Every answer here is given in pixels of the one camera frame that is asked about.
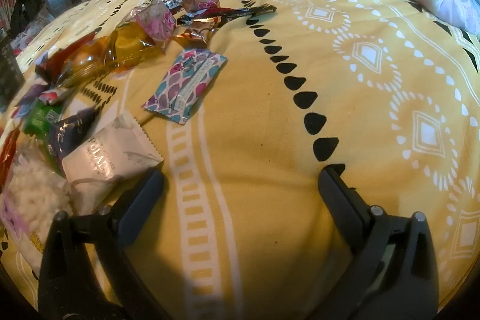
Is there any tall black box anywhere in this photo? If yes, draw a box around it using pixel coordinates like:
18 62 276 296
0 37 26 112

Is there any clear yellow jelly packet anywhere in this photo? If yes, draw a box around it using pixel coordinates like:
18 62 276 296
56 22 167 88

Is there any glossy brown snack wrapper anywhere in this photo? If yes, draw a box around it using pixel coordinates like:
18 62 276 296
170 22 218 47

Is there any white leaf print snack packet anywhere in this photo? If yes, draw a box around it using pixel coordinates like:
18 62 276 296
60 109 164 216

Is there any clear puffed rice packet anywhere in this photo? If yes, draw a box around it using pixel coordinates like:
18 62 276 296
0 144 76 276

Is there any pink snack packet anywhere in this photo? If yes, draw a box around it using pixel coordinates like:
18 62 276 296
184 0 224 11
135 0 177 52

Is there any green snack packet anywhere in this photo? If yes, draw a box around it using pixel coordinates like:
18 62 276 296
22 99 64 137

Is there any black garment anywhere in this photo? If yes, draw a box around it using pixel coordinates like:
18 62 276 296
9 0 44 39

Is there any red rice cracker packet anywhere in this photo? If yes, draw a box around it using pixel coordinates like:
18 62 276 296
0 129 21 186

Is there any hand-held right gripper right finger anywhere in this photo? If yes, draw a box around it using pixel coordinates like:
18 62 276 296
307 166 439 320

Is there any dark blue snack packet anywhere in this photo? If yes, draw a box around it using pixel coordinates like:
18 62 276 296
48 106 100 176

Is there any scale-patterned purple teal packet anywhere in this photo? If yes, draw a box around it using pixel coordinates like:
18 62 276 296
141 48 228 125

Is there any purple snack packet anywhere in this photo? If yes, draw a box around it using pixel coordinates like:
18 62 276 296
17 82 49 105

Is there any dark red snack bar packet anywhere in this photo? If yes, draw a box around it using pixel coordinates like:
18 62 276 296
176 4 278 26

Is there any white red cherry packet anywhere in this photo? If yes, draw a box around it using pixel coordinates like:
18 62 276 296
41 88 76 107

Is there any yellow patterned bedsheet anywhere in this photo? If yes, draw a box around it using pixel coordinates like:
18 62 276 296
0 0 480 320

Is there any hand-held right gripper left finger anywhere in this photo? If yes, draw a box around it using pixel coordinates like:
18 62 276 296
37 168 173 320

